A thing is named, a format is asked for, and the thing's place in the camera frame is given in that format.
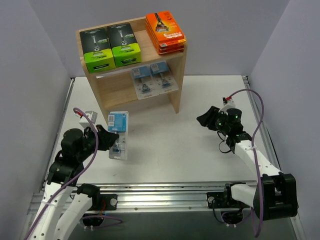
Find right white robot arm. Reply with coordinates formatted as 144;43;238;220
197;106;298;221

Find blue razor blister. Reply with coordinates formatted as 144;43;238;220
107;111;129;161
131;66;160;100
149;61;179;95

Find second left white arm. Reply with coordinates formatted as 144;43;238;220
47;124;119;240

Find green black razor box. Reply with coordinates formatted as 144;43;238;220
79;27;116;74
107;22;142;68

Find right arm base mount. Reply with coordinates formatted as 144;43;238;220
206;191;249;209

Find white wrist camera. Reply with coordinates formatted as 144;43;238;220
74;110;98;129
220;96;236;113

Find aluminium frame rail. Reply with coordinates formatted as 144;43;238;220
27;181;299;215

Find orange Fusion box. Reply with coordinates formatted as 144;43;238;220
156;45;185;55
145;11;186;47
156;42;185;53

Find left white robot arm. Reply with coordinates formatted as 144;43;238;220
25;124;120;240

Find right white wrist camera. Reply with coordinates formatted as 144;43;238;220
220;96;236;113

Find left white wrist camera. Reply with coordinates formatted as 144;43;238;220
74;110;98;129

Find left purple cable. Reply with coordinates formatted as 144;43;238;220
24;107;100;240

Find wooden two-tier shelf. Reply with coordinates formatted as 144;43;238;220
75;16;188;121

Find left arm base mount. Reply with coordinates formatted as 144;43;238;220
76;183;118;212

